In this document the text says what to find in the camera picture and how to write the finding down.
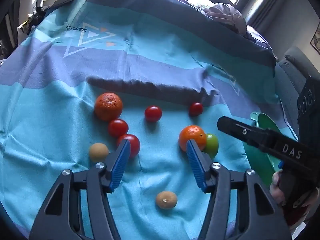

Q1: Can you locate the grey curtain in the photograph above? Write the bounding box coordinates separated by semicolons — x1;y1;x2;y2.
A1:
235;0;283;30

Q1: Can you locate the smooth orange mandarin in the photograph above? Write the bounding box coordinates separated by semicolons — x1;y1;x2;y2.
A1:
178;125;207;153

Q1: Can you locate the grey sofa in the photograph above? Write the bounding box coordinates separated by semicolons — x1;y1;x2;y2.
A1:
274;46;320;140

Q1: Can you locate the beige longan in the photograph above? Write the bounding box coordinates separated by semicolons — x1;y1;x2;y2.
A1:
89;143;110;162
156;191;178;209

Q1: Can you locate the grey crumpled cloth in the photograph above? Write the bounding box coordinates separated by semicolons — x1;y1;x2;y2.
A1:
202;2;248;35

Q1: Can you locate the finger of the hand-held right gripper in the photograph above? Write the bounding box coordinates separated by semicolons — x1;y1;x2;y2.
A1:
216;116;273;153

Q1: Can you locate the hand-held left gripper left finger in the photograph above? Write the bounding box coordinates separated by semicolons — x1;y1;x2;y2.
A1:
29;139;132;240

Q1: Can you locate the green plastic bowl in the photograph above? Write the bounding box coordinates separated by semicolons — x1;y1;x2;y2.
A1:
244;112;299;184

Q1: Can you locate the large dimpled mandarin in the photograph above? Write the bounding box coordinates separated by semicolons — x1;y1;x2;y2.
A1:
94;92;124;122

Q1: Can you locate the person's right hand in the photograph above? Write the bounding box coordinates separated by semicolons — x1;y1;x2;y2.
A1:
269;170;286;207

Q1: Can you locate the green tomato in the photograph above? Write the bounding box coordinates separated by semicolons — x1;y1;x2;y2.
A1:
202;133;219;158

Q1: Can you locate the small red cherry tomato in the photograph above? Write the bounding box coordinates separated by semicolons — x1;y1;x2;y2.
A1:
189;102;203;117

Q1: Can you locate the turquoise printed blanket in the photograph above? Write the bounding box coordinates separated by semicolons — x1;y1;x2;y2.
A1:
0;0;300;240

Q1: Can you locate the framed wall picture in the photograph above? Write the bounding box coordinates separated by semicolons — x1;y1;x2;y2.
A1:
310;21;320;50

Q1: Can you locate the large red tomato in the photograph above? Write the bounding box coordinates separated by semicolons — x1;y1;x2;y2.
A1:
116;134;141;158

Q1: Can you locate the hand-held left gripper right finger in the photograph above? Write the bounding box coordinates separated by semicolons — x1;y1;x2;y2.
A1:
186;140;292;240

